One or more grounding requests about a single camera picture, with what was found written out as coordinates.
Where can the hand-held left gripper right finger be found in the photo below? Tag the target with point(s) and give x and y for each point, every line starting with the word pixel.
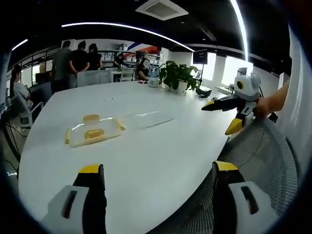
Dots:
pixel 231 209

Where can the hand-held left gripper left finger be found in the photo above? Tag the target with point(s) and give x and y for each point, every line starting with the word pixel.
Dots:
pixel 73 214

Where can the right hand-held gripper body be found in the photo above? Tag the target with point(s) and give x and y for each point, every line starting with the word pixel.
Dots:
pixel 249 91

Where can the clear lid with yellow clips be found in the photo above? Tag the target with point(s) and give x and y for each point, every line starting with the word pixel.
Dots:
pixel 93 134

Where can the person's right hand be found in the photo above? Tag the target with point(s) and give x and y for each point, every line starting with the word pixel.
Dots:
pixel 264 106

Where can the black curved headset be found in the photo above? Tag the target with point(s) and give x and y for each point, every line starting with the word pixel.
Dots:
pixel 203 92

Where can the grey mesh chair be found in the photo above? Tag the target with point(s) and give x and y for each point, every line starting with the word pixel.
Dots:
pixel 263 151

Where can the person's white shirt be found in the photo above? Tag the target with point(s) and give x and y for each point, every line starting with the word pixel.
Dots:
pixel 298 97

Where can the black sign on stand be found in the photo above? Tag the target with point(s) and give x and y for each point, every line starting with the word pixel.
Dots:
pixel 200 56

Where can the green potted plant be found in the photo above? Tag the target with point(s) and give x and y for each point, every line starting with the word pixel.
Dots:
pixel 176 73

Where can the long ceiling light strip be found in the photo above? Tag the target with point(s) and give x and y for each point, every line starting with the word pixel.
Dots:
pixel 242 26
pixel 126 26

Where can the blue white desk bottle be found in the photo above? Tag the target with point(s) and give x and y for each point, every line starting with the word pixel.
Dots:
pixel 153 79

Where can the white office chair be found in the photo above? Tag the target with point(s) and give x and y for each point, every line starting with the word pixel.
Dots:
pixel 95 78
pixel 26 114
pixel 126 74

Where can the white storage shelf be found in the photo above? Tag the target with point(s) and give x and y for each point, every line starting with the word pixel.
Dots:
pixel 129 57

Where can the ceiling air vent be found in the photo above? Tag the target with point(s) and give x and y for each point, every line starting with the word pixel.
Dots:
pixel 162 9

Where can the short ceiling light strip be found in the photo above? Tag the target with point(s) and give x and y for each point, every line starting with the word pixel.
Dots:
pixel 20 44

